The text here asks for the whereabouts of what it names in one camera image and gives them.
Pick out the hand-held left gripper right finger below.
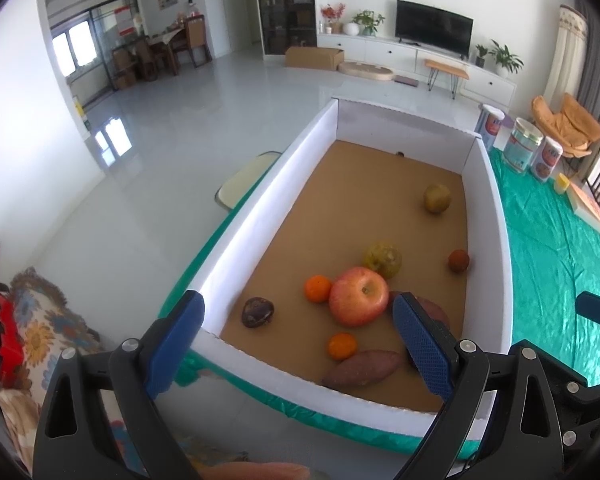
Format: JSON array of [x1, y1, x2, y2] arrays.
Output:
[[392, 291, 568, 480]]

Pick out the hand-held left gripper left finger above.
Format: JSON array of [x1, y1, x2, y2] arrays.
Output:
[[32, 290, 206, 480]]

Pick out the purple sweet potato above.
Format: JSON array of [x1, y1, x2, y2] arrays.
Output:
[[387, 290, 452, 370], [321, 350, 403, 390]]

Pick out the small orange tangerine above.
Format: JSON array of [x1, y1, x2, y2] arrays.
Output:
[[328, 332, 358, 362], [304, 274, 333, 304]]

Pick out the red apple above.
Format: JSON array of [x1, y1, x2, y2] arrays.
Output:
[[328, 267, 390, 328]]

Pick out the wrinkled dark passion fruit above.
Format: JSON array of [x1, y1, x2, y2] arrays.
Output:
[[241, 297, 275, 329]]

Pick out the yellow-green pear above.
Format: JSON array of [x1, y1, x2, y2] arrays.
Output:
[[362, 242, 403, 280]]

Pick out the golden-brown pear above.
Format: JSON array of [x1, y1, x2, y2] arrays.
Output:
[[424, 183, 452, 215]]

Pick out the person's left hand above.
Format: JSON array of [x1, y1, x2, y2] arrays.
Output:
[[207, 461, 311, 480]]

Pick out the green tablecloth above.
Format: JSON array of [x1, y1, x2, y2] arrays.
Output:
[[157, 145, 600, 463]]

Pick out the thick orange cover book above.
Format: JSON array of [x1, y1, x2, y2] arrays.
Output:
[[566, 181, 600, 236]]

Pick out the floral blanket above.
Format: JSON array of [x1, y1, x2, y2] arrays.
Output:
[[0, 266, 248, 480]]

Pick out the red label tin can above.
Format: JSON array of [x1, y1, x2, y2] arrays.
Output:
[[475, 104, 505, 151], [530, 136, 563, 182]]

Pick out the red cloth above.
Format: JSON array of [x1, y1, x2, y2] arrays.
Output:
[[0, 294, 26, 361]]

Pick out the beige seat chair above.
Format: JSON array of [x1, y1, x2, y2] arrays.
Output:
[[215, 151, 283, 211]]

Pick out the glass jar with gold lid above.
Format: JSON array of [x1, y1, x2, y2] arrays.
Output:
[[502, 117, 543, 175]]

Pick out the orange lounge chair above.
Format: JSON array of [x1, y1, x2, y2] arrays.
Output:
[[531, 92, 600, 176]]

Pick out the white curtain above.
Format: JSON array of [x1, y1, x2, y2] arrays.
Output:
[[545, 4, 588, 111]]

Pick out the leafy plant in white pot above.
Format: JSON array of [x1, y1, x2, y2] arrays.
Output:
[[489, 40, 524, 78]]

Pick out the wooden bench with hairpin legs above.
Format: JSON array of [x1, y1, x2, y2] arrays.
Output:
[[424, 59, 470, 100]]

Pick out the round beige floor cushion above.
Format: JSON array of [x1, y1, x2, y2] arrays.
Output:
[[337, 61, 396, 82]]

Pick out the wooden dining table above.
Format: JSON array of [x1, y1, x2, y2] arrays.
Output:
[[112, 32, 181, 81]]

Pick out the white television cabinet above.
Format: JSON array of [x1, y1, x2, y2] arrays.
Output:
[[316, 32, 518, 108]]

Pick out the wooden dining chair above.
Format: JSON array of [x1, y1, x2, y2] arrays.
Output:
[[172, 15, 213, 68]]

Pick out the glass balcony door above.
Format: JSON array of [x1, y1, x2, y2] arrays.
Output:
[[50, 0, 141, 106]]

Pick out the brown cardboard box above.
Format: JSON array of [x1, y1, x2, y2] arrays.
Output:
[[285, 46, 346, 72]]

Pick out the black television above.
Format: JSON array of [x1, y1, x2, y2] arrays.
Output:
[[396, 0, 475, 57]]

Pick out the green leafy potted plant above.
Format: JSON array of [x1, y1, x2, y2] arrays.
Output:
[[352, 10, 386, 37]]

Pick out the red flowers in vase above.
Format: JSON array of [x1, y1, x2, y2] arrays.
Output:
[[321, 3, 347, 35]]

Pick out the dark glass display cabinet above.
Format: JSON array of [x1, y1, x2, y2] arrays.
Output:
[[254, 0, 317, 56]]

